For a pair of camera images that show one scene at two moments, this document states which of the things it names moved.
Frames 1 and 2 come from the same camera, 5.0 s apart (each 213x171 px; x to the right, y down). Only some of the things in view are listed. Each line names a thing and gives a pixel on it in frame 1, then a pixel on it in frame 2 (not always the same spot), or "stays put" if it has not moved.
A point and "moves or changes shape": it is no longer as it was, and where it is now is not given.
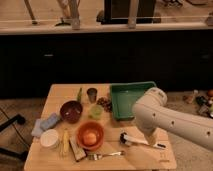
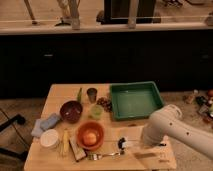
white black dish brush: [126, 139] moves or changes shape
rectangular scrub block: [78, 152] stays put
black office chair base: [11, 152] stays put
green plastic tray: [125, 96] stays put
